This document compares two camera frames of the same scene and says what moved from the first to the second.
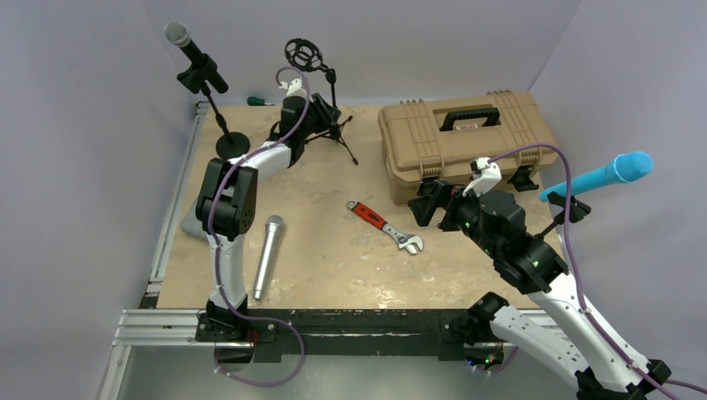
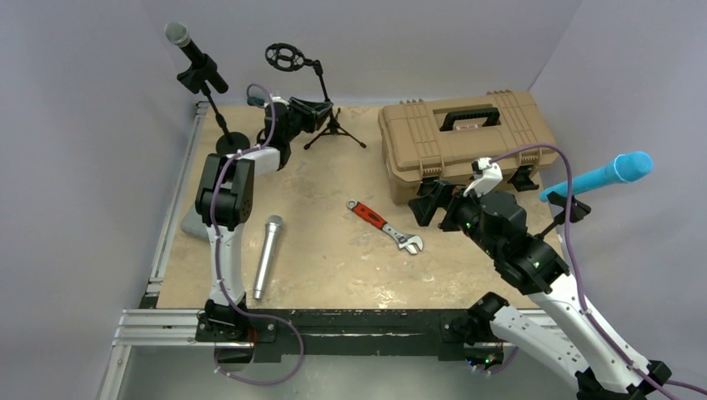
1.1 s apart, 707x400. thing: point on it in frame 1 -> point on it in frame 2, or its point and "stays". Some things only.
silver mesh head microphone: (273, 224) stays
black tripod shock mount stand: (305, 55) -> (287, 57)
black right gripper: (440, 194) stays
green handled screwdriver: (253, 101) stays
